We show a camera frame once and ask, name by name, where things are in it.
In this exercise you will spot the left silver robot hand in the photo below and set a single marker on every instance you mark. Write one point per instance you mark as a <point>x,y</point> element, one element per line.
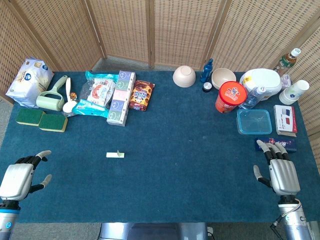
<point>16,178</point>

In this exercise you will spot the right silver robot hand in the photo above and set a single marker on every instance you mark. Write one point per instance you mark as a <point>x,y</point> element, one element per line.
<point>285,175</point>

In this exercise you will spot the small pale green stick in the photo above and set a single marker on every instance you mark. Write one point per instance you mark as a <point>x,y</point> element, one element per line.
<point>111,155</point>

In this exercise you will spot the pale green sticky note sheet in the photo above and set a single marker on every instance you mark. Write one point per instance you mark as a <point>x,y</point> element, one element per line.
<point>118,153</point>

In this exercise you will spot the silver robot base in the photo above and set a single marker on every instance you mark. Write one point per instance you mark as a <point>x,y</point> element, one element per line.
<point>150,231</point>

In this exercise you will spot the dark blue patterned box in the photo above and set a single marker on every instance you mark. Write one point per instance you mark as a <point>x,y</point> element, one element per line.
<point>291,146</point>

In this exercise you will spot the white red card box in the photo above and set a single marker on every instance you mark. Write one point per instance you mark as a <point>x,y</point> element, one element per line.
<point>285,120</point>

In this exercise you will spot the clear container blue lid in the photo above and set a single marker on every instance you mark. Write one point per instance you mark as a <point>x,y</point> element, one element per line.
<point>253,122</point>

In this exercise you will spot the green yellow sponge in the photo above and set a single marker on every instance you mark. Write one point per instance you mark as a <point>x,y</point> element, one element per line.
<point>52,122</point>
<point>28,116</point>

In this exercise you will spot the stacked paper cups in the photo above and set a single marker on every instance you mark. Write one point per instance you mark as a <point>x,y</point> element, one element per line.
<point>295,92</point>

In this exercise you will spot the clear water bottle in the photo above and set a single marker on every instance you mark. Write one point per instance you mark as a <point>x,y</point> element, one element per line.
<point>251,98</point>

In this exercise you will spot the pale green lint roller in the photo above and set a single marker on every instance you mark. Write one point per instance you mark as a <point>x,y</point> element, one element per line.
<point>48,101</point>

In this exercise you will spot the white spoon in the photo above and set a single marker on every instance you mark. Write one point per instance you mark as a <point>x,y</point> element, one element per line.
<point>68,106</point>

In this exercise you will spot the small purple pack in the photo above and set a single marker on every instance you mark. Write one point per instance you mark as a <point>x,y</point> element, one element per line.
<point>286,81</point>

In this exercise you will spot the white food bag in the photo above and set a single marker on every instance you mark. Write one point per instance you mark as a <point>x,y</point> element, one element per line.
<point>27,85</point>

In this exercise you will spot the red lidded can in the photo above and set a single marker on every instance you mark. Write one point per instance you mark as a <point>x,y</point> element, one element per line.
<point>230,96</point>

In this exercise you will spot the white plastic jug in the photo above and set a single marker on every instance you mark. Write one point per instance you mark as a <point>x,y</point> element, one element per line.
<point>265,80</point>

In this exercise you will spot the small orange candy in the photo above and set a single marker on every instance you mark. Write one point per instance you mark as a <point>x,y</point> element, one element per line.
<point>73,95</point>

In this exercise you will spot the blue carpet table mat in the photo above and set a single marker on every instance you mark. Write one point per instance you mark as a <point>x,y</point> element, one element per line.
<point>175,150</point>

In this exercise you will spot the green tea bottle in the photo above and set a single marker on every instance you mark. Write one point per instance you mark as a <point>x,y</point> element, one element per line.
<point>287,61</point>

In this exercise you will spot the beige upright bowl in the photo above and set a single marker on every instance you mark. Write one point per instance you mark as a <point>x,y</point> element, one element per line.
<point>222,77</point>

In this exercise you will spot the small black jar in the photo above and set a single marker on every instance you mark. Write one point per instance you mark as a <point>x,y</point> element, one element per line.
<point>207,87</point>

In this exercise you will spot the teal clear snack bag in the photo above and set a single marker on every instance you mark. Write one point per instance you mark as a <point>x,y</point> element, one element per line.
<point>97,92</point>

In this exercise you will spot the blue spray bottle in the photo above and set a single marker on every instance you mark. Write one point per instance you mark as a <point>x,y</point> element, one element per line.
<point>206,72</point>

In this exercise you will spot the pastel tissue pack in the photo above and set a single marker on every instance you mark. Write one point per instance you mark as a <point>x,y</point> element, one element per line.
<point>120,100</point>

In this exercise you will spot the beige bowl upside down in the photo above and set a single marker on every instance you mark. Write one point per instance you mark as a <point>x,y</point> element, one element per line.
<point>184,76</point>

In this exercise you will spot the brown cookie pack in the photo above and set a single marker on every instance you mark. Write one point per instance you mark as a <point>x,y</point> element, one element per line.
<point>141,96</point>

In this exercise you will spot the woven wooden folding screen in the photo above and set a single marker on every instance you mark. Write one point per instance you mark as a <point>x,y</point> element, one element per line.
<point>175,30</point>

